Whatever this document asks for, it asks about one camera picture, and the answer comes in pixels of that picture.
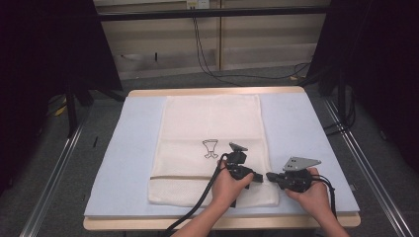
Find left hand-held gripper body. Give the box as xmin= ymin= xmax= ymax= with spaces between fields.
xmin=224 ymin=141 xmax=257 ymax=191

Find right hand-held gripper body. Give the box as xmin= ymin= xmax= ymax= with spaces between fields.
xmin=277 ymin=155 xmax=322 ymax=194

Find white cloth towel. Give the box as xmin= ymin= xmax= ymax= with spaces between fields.
xmin=146 ymin=94 xmax=281 ymax=209

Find person's right hand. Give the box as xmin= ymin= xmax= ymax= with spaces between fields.
xmin=284 ymin=166 xmax=332 ymax=215

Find person's left hand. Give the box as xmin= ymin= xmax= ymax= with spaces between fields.
xmin=209 ymin=159 xmax=256 ymax=212

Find wooden table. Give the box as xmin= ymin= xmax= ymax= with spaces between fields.
xmin=82 ymin=85 xmax=362 ymax=232

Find black stand leg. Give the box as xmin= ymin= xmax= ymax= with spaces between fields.
xmin=64 ymin=78 xmax=81 ymax=138
xmin=335 ymin=70 xmax=349 ymax=127

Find light blue table mat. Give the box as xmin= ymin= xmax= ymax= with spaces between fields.
xmin=83 ymin=92 xmax=361 ymax=219

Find black curtain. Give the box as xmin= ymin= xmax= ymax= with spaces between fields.
xmin=0 ymin=0 xmax=125 ymax=198
xmin=305 ymin=0 xmax=419 ymax=174

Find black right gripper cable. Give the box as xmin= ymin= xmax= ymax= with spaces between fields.
xmin=310 ymin=174 xmax=338 ymax=221

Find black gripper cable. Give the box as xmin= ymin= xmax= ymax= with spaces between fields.
xmin=310 ymin=174 xmax=338 ymax=221
xmin=162 ymin=152 xmax=230 ymax=237

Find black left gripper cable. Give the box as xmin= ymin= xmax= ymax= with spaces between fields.
xmin=162 ymin=152 xmax=230 ymax=237

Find black floor cables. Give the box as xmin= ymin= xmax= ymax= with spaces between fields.
xmin=323 ymin=90 xmax=358 ymax=138

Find metal floor rail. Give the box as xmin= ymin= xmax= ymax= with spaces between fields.
xmin=18 ymin=113 xmax=87 ymax=237
xmin=321 ymin=97 xmax=415 ymax=237

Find black wall cable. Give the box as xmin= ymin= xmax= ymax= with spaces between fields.
xmin=191 ymin=16 xmax=312 ymax=88

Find black horizontal frame bar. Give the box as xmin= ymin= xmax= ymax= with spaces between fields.
xmin=96 ymin=5 xmax=331 ymax=23

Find white wall socket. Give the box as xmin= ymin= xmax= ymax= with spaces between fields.
xmin=185 ymin=0 xmax=211 ymax=10

